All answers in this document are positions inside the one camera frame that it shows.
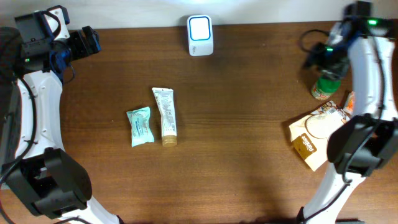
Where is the green round item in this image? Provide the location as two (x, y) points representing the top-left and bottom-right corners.
(311, 78), (341, 100)

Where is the small orange white box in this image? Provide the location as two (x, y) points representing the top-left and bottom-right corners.
(343, 91), (355, 115)

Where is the beige brown snack bag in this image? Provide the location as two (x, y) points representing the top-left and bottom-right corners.
(289, 101), (350, 171)

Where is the teal wipes packet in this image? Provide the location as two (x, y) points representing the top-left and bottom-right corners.
(126, 106), (154, 147)

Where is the white cream tube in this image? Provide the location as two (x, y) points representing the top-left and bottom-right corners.
(152, 87), (178, 147)

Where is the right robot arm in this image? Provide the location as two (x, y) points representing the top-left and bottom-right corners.
(296, 1), (397, 223)

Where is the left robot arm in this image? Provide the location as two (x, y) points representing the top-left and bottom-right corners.
(1, 6), (121, 223)

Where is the white barcode scanner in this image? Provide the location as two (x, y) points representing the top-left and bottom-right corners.
(187, 15), (214, 57)

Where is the grey plastic mesh basket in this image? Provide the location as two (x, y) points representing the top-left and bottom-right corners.
(1, 27), (22, 174)

